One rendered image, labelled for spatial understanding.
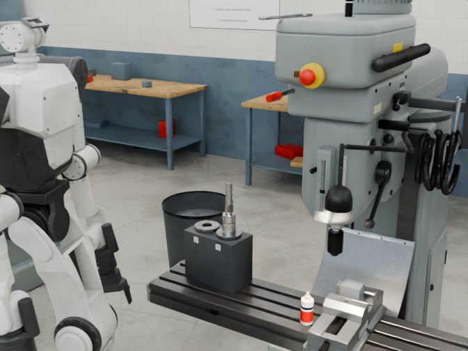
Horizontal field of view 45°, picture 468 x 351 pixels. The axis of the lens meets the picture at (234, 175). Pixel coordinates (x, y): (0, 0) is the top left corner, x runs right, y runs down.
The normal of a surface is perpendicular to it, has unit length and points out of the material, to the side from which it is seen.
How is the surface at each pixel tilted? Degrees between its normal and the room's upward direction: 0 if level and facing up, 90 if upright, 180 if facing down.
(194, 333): 0
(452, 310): 0
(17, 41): 90
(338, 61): 90
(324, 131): 90
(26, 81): 61
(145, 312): 0
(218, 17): 90
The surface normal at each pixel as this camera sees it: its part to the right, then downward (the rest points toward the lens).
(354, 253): -0.47, -0.18
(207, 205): -0.20, 0.25
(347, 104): -0.51, 0.27
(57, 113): 0.98, 0.07
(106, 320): 0.89, -0.33
